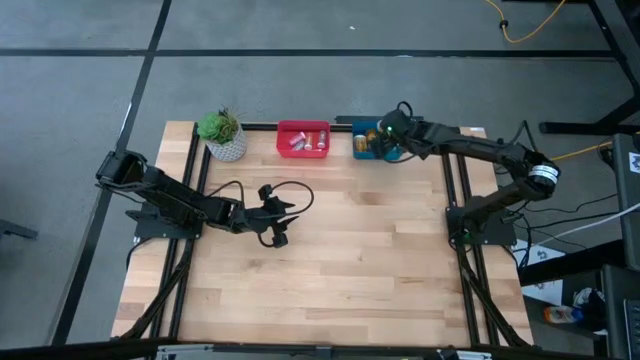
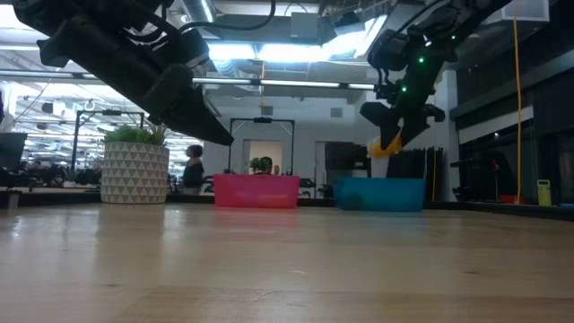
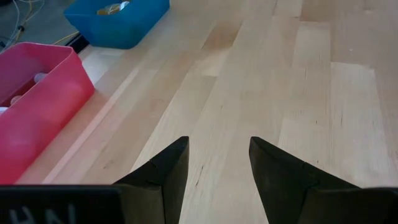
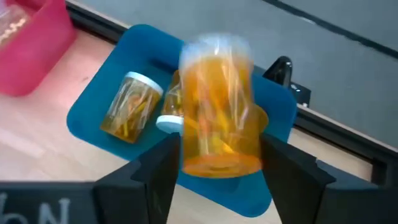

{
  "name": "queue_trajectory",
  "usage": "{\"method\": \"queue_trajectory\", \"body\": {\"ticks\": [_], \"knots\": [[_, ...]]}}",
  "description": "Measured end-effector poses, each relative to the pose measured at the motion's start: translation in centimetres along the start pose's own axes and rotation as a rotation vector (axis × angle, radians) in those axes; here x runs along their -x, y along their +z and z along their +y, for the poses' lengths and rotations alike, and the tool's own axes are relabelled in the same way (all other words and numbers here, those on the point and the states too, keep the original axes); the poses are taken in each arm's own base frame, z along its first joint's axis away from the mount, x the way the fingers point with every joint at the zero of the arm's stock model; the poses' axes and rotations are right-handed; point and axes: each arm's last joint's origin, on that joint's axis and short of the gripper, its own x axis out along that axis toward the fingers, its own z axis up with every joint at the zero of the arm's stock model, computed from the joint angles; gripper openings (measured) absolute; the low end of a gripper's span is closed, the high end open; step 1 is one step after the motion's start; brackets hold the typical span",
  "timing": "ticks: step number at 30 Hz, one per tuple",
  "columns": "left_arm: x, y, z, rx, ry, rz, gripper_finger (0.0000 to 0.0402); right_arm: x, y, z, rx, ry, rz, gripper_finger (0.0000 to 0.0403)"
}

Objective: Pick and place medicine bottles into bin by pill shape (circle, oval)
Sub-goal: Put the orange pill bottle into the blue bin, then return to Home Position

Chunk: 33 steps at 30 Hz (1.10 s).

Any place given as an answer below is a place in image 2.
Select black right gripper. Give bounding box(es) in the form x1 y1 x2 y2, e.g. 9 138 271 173
360 57 448 153

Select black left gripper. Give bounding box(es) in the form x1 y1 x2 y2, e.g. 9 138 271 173
37 16 235 147

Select orange pill bottle large cap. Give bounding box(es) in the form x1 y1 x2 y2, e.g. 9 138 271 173
366 133 404 160

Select blue plastic bin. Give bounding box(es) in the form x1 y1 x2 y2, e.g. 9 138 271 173
334 177 426 213

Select pink plastic bin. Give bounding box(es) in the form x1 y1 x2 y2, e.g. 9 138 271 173
213 173 300 210

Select black folded panels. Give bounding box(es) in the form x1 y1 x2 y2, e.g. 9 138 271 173
386 145 445 203

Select dark cabinet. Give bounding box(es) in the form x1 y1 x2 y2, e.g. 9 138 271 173
325 142 373 179

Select green plant in planter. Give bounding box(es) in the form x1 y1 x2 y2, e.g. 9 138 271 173
103 120 170 147

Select triangle-patterned planter pot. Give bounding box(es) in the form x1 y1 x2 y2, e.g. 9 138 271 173
100 141 170 205

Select long ceiling light bar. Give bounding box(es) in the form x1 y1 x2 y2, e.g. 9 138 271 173
192 76 377 92

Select grey ceiling unit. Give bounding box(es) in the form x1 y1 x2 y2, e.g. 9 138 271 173
290 12 321 40

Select white ceiling box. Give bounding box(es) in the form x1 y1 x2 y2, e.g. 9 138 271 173
486 0 551 24

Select dark monitor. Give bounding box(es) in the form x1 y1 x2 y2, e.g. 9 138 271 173
0 132 29 172

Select black stand frame with camera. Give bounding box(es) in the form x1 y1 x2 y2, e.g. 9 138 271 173
228 117 296 176

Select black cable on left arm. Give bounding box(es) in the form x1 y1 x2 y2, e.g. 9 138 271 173
178 0 277 33

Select yellow hanging cord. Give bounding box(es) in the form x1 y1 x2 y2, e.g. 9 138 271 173
512 17 524 204

